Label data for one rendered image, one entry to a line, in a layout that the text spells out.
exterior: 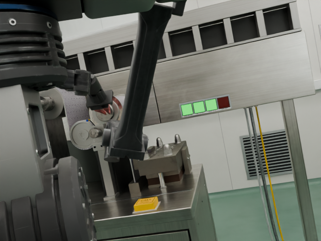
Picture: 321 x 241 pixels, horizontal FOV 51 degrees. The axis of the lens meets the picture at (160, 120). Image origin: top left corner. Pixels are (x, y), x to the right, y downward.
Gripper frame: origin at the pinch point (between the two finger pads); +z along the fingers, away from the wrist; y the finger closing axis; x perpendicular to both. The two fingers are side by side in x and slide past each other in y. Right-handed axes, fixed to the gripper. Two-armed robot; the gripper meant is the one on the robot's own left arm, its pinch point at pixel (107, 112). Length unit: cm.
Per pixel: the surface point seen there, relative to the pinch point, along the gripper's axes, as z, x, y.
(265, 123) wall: 233, 138, 98
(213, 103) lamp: 29, 19, 42
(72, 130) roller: 7.2, -1.2, -18.0
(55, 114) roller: 2.4, 5.5, -24.9
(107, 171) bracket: 14.9, -18.6, -4.0
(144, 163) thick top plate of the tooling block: 14.4, -17.6, 11.5
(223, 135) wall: 239, 133, 49
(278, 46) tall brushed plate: 15, 35, 76
